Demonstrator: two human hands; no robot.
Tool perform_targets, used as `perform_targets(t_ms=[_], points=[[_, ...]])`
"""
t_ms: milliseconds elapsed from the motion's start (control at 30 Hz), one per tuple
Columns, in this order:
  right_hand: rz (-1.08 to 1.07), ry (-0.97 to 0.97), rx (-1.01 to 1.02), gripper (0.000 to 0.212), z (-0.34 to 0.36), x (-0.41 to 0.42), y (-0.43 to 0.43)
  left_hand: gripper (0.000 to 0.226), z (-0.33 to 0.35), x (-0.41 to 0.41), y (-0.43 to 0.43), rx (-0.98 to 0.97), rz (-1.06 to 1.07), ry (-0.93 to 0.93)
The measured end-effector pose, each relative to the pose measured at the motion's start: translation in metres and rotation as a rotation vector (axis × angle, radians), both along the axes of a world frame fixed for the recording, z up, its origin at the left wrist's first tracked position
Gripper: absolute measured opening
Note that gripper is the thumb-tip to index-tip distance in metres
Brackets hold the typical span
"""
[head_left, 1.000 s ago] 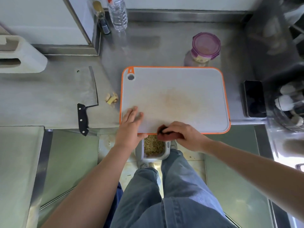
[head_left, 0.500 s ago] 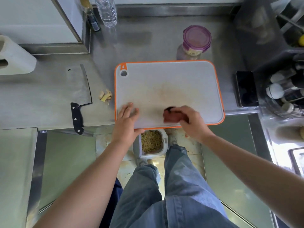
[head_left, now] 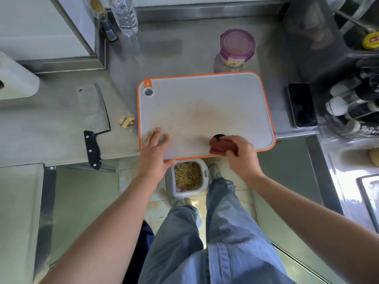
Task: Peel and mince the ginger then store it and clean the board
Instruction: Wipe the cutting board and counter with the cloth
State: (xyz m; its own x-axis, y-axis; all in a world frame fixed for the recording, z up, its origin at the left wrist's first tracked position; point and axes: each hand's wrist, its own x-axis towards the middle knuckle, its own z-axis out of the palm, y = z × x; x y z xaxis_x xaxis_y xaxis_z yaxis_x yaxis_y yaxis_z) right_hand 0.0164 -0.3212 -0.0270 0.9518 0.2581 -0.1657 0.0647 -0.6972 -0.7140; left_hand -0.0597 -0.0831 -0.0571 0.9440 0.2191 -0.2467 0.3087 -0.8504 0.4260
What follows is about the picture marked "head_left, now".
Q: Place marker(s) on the person's right hand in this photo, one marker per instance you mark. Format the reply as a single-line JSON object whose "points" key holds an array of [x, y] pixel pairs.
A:
{"points": [[244, 159]]}

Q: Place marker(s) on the person's left thumb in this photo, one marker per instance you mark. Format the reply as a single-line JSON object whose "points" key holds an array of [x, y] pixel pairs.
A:
{"points": [[171, 164]]}

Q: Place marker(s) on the grey shoe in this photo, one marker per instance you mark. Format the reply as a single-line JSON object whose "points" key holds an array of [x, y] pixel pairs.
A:
{"points": [[179, 201], [214, 173]]}

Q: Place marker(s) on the person's left forearm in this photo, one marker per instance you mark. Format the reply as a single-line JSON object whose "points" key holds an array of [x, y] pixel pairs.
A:
{"points": [[109, 233]]}

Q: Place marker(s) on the purple-lidded glass jar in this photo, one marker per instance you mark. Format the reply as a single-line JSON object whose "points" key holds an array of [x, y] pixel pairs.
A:
{"points": [[235, 48]]}

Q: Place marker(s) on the grey orange-rimmed cutting board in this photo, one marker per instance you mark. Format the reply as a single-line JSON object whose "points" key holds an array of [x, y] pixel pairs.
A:
{"points": [[204, 112]]}

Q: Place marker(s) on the steel sink basin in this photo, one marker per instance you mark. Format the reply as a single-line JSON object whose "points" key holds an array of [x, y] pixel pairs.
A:
{"points": [[370, 198]]}

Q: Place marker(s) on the grey right shoe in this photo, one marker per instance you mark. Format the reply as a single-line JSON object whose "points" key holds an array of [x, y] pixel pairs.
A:
{"points": [[214, 173]]}

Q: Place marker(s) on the dark blue garment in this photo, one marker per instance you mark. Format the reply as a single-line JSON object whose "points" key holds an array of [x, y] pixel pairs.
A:
{"points": [[139, 257]]}

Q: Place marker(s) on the white bin with food scraps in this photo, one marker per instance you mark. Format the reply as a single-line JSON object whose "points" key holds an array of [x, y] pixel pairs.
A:
{"points": [[187, 176]]}

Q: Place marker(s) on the blue jeans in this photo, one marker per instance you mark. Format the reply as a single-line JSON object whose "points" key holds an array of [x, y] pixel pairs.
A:
{"points": [[225, 239]]}

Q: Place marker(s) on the small dark glass bottle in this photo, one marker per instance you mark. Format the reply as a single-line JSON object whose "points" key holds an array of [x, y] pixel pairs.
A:
{"points": [[105, 22]]}

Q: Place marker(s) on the person's right fingers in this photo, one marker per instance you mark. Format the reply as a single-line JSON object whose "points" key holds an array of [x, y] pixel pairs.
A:
{"points": [[232, 141]]}

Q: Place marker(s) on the ginger scraps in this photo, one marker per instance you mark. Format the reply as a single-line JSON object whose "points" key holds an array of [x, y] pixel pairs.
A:
{"points": [[127, 120]]}

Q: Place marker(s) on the person's left middle finger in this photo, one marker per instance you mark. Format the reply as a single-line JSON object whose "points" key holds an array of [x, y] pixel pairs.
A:
{"points": [[157, 136]]}

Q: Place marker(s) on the pale round object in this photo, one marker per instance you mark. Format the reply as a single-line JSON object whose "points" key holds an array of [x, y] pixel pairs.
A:
{"points": [[374, 157]]}

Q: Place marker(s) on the person's left hand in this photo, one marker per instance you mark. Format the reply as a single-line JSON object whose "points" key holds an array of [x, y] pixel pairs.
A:
{"points": [[152, 162]]}

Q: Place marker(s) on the white paper towel roll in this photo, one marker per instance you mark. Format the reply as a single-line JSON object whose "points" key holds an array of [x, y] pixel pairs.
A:
{"points": [[14, 78]]}

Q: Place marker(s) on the person's right forearm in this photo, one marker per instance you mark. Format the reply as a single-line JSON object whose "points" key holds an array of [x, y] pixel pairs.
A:
{"points": [[313, 224]]}

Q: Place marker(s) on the yellow-capped bottle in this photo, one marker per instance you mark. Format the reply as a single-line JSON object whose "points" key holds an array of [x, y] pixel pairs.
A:
{"points": [[371, 40]]}

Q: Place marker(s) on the grey left shoe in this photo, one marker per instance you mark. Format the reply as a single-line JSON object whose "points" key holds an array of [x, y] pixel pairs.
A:
{"points": [[179, 201]]}

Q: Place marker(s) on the black smartphone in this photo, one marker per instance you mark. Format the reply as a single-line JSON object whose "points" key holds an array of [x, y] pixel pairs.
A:
{"points": [[302, 104]]}

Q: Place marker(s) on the red-brown scrubbing sponge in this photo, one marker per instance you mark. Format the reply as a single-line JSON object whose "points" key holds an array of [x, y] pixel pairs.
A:
{"points": [[220, 146]]}

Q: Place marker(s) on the clear plastic water bottle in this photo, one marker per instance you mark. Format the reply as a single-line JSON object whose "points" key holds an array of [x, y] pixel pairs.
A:
{"points": [[125, 14]]}

